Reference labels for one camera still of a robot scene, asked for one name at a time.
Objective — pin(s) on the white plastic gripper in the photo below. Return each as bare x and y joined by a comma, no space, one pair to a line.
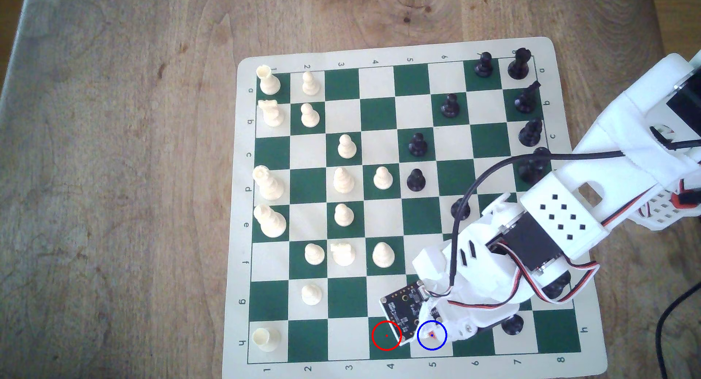
463,327

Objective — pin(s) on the white chess pawn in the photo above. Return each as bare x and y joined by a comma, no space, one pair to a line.
344,215
310,84
346,147
311,294
309,116
432,339
383,178
314,254

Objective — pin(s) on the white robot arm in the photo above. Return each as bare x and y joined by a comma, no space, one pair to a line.
564,214

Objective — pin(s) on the black chess pawn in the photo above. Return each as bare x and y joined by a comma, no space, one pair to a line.
465,212
513,327
450,107
483,66
416,180
418,144

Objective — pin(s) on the white chess bishop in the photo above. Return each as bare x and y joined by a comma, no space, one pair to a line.
343,180
383,255

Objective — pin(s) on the black chess king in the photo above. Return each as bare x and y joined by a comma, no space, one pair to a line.
556,288

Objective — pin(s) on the white chess knight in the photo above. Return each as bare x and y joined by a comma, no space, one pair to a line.
271,114
343,254

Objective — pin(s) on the black chess queen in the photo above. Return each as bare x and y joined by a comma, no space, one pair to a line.
528,173

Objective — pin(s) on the white chess rook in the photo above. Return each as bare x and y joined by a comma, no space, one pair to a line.
267,339
268,82

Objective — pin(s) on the white chess king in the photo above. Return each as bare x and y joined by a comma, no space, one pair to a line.
270,222

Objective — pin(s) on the black chess bishop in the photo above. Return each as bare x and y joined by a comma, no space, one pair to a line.
530,133

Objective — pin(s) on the green white chess board mat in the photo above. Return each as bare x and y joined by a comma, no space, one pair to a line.
378,113

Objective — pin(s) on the white chess queen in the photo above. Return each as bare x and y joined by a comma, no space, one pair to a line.
268,184

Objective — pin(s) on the black chess knight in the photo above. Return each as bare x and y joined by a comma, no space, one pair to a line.
527,98

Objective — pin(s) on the black chess rook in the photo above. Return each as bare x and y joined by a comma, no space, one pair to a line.
518,65

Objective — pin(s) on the orange black clamp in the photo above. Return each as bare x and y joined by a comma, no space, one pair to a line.
684,199

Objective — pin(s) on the black camera circuit board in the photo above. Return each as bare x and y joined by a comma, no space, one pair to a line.
402,310

